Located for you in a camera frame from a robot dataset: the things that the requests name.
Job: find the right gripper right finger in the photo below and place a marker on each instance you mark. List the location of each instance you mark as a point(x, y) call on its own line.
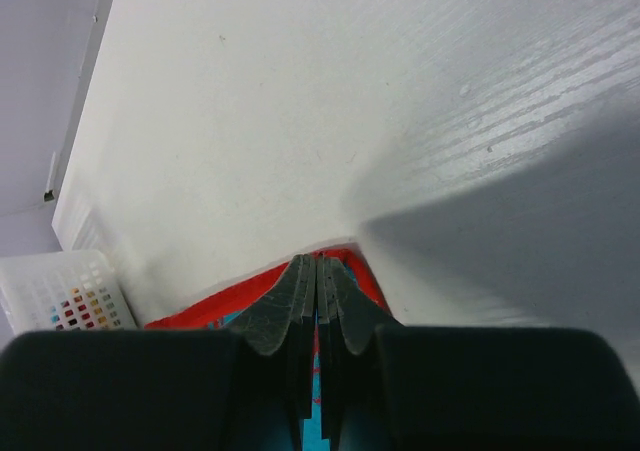
point(351, 384)

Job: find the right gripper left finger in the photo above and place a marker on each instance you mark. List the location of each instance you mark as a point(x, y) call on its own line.
point(272, 387)

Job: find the red blue tiger towel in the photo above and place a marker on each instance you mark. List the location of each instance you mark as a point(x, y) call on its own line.
point(218, 311)

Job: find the folded blue red towel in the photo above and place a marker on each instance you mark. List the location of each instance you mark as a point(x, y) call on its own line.
point(87, 310)

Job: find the white perforated plastic basket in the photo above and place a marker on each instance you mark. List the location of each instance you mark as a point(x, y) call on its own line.
point(32, 284)

